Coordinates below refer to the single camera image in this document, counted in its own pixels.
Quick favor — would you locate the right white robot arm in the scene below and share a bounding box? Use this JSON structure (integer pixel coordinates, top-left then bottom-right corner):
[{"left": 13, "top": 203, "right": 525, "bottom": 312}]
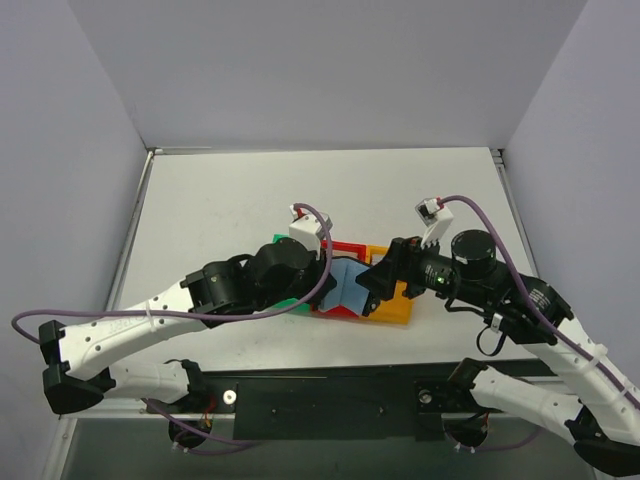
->
[{"left": 356, "top": 230, "right": 639, "bottom": 477}]

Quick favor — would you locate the purple cable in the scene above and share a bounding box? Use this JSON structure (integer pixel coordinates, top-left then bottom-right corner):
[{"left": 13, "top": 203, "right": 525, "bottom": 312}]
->
[
  {"left": 10, "top": 202, "right": 334, "bottom": 455},
  {"left": 439, "top": 194, "right": 640, "bottom": 455}
]

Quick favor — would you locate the green plastic bin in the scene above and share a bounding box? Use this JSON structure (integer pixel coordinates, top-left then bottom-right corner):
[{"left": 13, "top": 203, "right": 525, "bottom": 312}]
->
[{"left": 272, "top": 234, "right": 312, "bottom": 315}]

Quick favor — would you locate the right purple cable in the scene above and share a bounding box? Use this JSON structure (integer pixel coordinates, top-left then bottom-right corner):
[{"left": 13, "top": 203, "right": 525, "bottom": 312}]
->
[{"left": 439, "top": 194, "right": 640, "bottom": 455}]

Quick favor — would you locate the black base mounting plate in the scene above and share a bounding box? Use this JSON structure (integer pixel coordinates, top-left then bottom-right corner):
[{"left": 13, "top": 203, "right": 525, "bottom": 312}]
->
[{"left": 169, "top": 363, "right": 484, "bottom": 441}]

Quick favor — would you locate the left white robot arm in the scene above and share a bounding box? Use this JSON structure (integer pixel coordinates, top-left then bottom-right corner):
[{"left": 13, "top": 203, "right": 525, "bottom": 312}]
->
[{"left": 39, "top": 237, "right": 337, "bottom": 414}]

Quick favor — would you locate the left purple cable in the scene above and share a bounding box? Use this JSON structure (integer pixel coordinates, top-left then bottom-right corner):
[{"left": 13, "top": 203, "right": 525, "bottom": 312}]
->
[{"left": 10, "top": 202, "right": 334, "bottom": 455}]

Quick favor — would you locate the black card holder wallet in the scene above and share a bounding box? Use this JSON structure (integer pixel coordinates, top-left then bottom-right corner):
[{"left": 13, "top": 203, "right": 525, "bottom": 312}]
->
[{"left": 318, "top": 257, "right": 371, "bottom": 316}]

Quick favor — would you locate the yellow plastic bin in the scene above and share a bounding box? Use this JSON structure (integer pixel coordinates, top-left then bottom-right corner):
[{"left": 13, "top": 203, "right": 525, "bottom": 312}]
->
[{"left": 365, "top": 245, "right": 414, "bottom": 325}]

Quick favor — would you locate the aluminium frame rail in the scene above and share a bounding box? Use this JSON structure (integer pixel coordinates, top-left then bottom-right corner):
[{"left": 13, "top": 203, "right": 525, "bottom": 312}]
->
[{"left": 61, "top": 399, "right": 521, "bottom": 420}]

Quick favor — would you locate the red plastic bin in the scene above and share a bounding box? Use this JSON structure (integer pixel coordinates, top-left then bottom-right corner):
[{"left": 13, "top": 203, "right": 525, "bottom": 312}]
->
[{"left": 312, "top": 242, "right": 366, "bottom": 318}]

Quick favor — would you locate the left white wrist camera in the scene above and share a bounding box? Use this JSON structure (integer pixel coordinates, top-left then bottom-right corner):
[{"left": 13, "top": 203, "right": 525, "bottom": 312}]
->
[{"left": 288, "top": 205, "right": 326, "bottom": 254}]

